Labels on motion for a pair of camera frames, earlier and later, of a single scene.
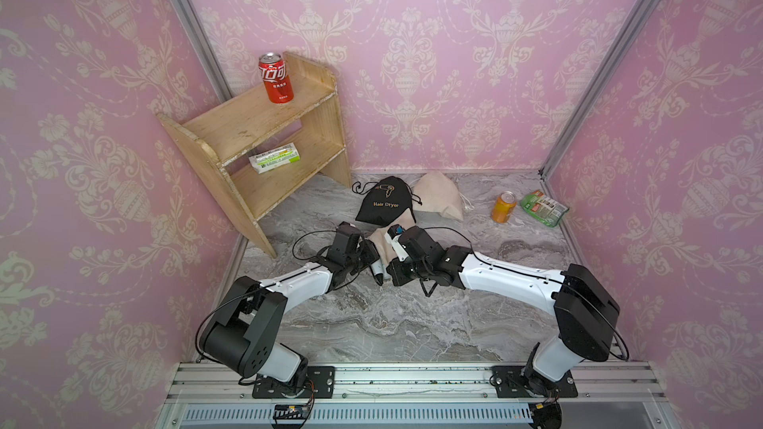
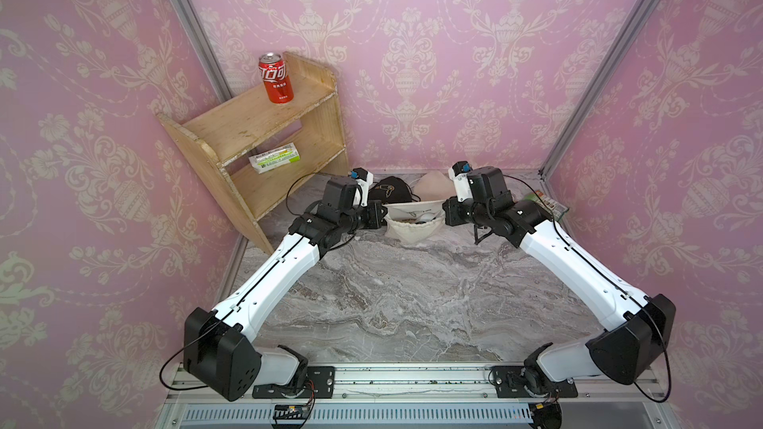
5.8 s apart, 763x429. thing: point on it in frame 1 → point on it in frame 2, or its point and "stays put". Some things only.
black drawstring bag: (386, 202) stays put
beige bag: (380, 240) → (413, 222)
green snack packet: (542, 208) stays put
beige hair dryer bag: (437, 193) stays put
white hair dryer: (380, 271) → (426, 216)
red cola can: (275, 78) stays put
